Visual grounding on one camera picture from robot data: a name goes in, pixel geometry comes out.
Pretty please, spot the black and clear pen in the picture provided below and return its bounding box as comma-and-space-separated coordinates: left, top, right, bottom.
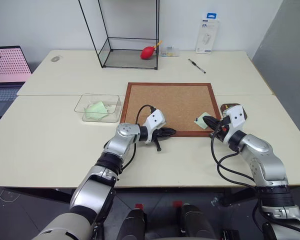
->
187, 58, 207, 75

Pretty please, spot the brown tray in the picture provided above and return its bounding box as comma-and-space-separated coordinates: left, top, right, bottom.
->
219, 102, 249, 119

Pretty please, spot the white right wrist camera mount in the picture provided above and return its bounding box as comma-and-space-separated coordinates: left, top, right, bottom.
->
224, 104, 249, 138

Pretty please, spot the cork board with brown frame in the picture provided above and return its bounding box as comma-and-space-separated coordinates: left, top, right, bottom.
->
119, 82, 224, 138

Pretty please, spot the red rubber air blower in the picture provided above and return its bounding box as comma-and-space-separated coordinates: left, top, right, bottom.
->
139, 40, 164, 60

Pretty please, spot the white thin cable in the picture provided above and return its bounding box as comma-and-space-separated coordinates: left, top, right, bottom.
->
0, 187, 19, 218

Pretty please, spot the white charger package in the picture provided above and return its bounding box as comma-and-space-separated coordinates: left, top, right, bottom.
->
194, 11, 221, 55

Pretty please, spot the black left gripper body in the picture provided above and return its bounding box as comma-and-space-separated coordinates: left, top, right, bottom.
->
151, 126, 168, 139

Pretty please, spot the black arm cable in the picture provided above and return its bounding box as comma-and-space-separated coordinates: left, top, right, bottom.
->
209, 129, 300, 237
102, 104, 156, 174

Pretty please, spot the clear plastic box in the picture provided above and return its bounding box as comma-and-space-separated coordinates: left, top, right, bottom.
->
73, 93, 123, 124

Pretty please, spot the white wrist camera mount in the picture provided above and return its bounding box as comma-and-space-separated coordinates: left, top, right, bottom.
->
141, 109, 167, 145
224, 104, 249, 138

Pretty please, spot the black wire frame glass case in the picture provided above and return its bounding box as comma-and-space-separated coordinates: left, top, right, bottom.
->
77, 0, 161, 71

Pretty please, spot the small clear pin case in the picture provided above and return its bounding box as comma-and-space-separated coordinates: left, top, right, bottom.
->
160, 45, 181, 59

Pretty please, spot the laptop with pink screen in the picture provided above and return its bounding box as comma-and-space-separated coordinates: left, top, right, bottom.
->
0, 45, 33, 133

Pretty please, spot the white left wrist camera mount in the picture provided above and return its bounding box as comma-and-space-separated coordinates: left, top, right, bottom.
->
141, 109, 167, 145

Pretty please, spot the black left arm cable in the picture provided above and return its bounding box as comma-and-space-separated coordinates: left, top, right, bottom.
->
102, 104, 156, 174

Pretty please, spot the green sticky note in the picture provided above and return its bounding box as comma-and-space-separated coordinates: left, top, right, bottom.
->
83, 100, 110, 120
194, 111, 212, 131

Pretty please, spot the black table frame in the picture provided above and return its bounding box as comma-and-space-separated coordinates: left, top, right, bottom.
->
0, 185, 260, 208

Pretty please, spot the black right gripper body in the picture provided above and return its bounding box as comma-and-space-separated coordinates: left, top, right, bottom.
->
210, 116, 233, 141

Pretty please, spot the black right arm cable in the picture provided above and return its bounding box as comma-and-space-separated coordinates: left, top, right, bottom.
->
209, 129, 300, 237

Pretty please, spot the dark rounded shape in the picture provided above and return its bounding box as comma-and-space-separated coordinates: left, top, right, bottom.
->
172, 200, 217, 240
116, 203, 148, 240

